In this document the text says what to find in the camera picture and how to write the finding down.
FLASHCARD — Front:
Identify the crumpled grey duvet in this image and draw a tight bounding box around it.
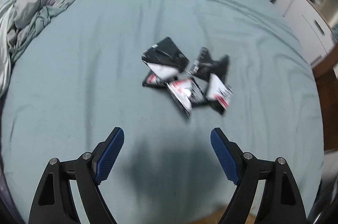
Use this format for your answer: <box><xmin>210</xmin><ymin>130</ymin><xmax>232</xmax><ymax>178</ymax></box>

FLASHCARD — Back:
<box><xmin>0</xmin><ymin>0</ymin><xmax>81</xmax><ymax>98</ymax></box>

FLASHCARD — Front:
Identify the black deer-print snack packet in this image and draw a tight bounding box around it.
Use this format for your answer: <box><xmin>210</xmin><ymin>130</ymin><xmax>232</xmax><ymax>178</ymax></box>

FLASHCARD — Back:
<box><xmin>188</xmin><ymin>47</ymin><xmax>230</xmax><ymax>82</ymax></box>
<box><xmin>142</xmin><ymin>63</ymin><xmax>180</xmax><ymax>88</ymax></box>
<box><xmin>142</xmin><ymin>37</ymin><xmax>191</xmax><ymax>73</ymax></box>
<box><xmin>165</xmin><ymin>78</ymin><xmax>206</xmax><ymax>119</ymax></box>
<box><xmin>205</xmin><ymin>73</ymin><xmax>233</xmax><ymax>116</ymax></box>

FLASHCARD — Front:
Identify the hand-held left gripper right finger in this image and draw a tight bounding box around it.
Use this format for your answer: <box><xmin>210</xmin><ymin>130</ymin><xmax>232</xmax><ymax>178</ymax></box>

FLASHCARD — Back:
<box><xmin>210</xmin><ymin>128</ymin><xmax>308</xmax><ymax>224</ymax></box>

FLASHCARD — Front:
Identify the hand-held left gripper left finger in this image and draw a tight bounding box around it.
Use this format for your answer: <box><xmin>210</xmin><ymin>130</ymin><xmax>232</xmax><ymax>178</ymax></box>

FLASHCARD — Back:
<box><xmin>29</xmin><ymin>127</ymin><xmax>125</xmax><ymax>224</ymax></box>

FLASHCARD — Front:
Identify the white cabinet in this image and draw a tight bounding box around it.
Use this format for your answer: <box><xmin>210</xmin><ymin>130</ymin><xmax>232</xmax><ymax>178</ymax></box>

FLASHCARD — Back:
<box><xmin>255</xmin><ymin>0</ymin><xmax>338</xmax><ymax>69</ymax></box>

